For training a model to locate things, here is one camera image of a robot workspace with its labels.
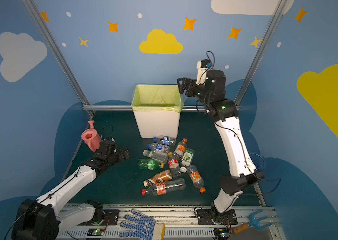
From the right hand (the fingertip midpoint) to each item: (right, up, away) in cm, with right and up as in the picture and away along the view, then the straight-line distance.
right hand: (186, 79), depth 65 cm
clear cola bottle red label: (-11, -54, +14) cm, 57 cm away
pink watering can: (-57, -27, +28) cm, 69 cm away
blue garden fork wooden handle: (+34, -69, +9) cm, 78 cm away
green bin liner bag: (-16, -1, +36) cm, 40 cm away
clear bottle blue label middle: (-15, -35, +31) cm, 49 cm away
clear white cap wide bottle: (-15, -41, +31) cm, 53 cm away
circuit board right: (+18, -73, +6) cm, 75 cm away
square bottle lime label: (+4, -40, +28) cm, 50 cm away
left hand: (-34, -36, +21) cm, 54 cm away
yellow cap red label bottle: (-6, -43, +24) cm, 49 cm away
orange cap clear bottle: (-1, -36, +31) cm, 47 cm away
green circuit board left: (-43, -72, +6) cm, 84 cm away
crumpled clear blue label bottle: (-11, -30, +34) cm, 47 cm away
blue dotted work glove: (-20, -71, +6) cm, 74 cm away
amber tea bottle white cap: (-12, -50, +19) cm, 55 cm away
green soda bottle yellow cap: (-20, -44, +24) cm, 53 cm away
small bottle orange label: (+9, -53, +21) cm, 58 cm away
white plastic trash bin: (-19, -19, +31) cm, 41 cm away
